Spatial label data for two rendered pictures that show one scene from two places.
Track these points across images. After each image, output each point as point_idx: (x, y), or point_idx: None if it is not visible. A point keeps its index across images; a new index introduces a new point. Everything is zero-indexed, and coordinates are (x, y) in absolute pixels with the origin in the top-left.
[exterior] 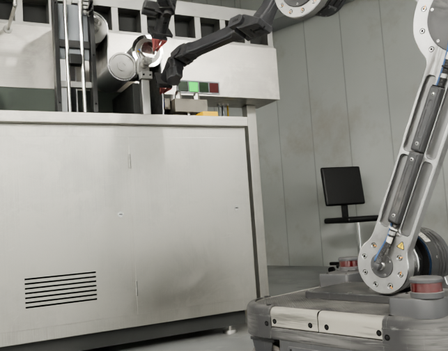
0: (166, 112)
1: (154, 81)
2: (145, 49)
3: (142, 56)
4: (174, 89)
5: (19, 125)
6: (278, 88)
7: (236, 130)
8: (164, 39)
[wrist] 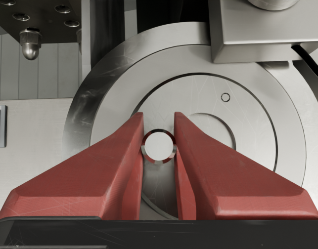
0: None
1: (111, 33)
2: (241, 140)
3: (249, 88)
4: (13, 115)
5: None
6: None
7: None
8: (58, 241)
